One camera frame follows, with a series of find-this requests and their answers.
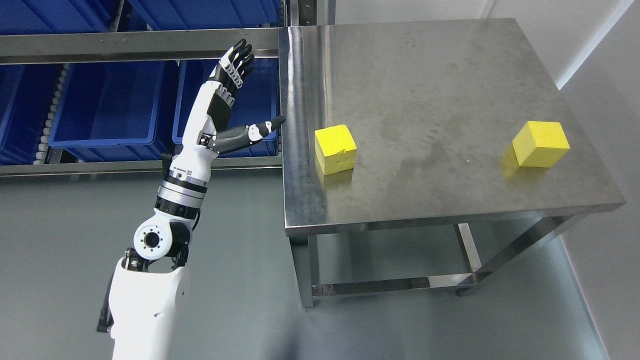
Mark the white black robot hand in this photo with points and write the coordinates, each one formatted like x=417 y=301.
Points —
x=207 y=134

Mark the yellow foam block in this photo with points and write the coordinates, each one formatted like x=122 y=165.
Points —
x=540 y=144
x=335 y=149

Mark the blue bin lower middle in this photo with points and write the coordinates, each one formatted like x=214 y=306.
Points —
x=117 y=111

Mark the metal shelf rack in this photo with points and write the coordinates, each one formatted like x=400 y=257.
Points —
x=118 y=47

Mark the stainless steel table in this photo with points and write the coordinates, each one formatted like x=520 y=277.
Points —
x=433 y=108

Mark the blue bin upper right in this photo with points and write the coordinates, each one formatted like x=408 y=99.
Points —
x=174 y=15

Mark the blue bin lower right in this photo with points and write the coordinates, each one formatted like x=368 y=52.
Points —
x=257 y=101

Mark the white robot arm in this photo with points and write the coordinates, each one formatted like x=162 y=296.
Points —
x=150 y=283

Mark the blue bin upper left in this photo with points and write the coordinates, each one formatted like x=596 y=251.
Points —
x=44 y=17

